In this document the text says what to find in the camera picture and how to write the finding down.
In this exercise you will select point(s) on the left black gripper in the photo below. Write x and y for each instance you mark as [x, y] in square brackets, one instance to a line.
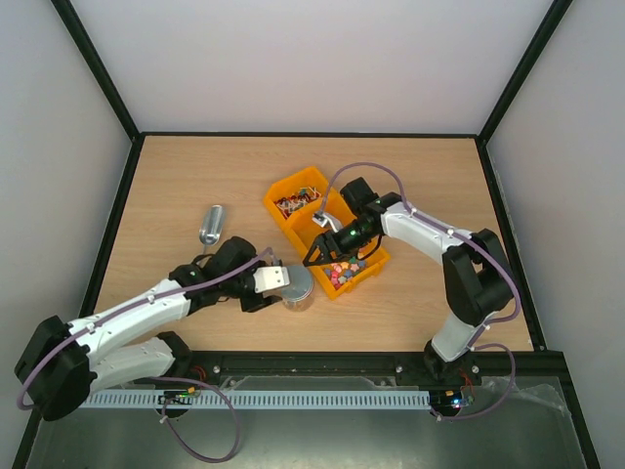
[259, 303]

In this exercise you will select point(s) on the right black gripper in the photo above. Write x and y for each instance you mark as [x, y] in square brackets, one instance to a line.
[330, 245]

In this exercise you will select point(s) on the yellow bin with popsicle candies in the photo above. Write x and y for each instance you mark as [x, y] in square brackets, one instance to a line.
[300, 228]

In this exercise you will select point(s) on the round metal jar lid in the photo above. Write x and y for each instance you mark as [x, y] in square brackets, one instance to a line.
[300, 284]

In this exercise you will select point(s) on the clear glass jar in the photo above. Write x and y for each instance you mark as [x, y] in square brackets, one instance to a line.
[298, 304]

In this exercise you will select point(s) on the yellow bin with lollipops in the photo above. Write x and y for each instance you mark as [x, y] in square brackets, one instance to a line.
[289, 196]

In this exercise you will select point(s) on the metal candy scoop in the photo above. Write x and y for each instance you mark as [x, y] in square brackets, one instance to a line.
[211, 228]

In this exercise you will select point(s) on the yellow bin with star candies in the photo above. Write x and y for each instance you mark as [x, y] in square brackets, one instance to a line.
[336, 279]

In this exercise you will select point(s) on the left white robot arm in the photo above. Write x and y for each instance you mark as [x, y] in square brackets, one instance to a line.
[65, 362]

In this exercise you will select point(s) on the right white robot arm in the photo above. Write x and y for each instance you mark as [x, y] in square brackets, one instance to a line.
[477, 278]

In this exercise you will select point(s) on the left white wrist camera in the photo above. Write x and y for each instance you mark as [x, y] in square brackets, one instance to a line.
[270, 278]

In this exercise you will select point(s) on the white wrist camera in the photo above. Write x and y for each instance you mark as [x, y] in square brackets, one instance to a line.
[327, 221]
[270, 278]

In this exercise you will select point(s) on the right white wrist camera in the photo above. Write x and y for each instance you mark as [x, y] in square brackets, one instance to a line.
[327, 221]

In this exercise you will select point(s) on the black aluminium frame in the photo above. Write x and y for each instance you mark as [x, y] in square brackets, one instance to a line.
[540, 361]

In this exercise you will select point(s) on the grey slotted cable duct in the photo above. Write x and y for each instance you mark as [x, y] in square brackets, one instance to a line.
[265, 400]

